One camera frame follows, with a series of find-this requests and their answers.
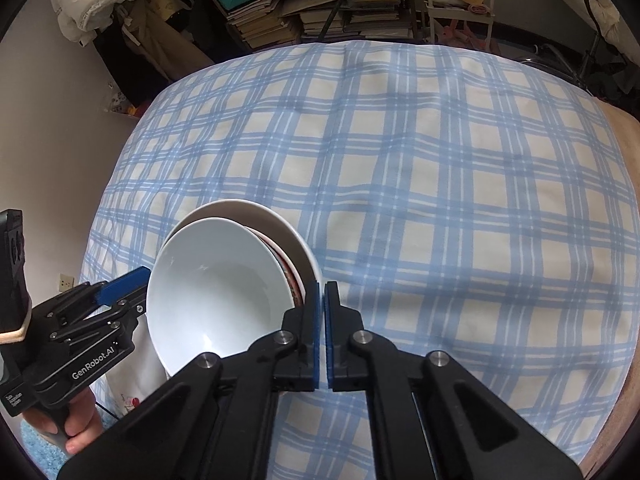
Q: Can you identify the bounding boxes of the blue plaid tablecloth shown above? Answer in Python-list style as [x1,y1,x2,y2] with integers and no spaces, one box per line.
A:
[81,41,639,471]

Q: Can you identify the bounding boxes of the person's left hand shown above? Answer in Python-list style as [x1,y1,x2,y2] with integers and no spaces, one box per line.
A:
[23,388,104,455]

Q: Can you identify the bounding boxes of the white utility cart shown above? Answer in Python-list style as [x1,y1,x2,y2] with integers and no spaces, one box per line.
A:
[416,0,496,52]

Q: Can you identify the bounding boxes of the wall socket upper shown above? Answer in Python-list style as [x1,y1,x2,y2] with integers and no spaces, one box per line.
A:
[58,274,75,292]

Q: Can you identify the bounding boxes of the large white bowl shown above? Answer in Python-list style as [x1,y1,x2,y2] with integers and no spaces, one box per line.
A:
[163,198,323,292]

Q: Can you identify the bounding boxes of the brown coat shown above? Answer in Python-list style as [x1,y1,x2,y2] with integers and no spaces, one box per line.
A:
[115,0,214,82]

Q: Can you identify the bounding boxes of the light blue towel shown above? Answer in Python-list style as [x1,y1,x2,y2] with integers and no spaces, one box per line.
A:
[20,420,67,479]

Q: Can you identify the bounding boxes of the wooden shelf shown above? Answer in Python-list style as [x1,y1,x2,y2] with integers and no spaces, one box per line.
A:
[278,0,432,44]

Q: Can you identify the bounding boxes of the stack of books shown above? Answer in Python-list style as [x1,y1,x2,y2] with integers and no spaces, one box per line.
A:
[227,0,300,51]

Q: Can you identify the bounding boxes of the large cherry plate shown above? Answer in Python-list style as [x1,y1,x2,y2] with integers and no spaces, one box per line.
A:
[105,326,167,416]

